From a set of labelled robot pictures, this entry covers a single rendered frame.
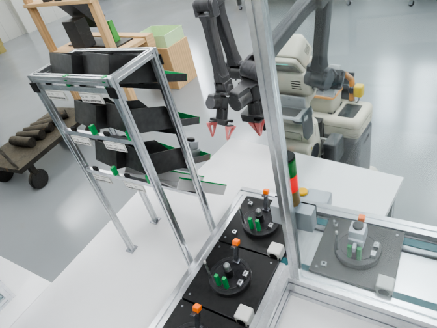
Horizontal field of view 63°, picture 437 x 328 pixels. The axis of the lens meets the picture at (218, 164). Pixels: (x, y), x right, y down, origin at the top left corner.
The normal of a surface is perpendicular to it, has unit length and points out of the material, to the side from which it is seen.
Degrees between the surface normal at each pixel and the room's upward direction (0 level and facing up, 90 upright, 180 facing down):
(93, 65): 65
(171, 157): 90
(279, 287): 0
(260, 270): 0
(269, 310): 0
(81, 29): 90
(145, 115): 90
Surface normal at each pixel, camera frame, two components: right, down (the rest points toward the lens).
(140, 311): -0.22, -0.77
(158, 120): 0.75, 0.25
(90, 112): -0.65, 0.20
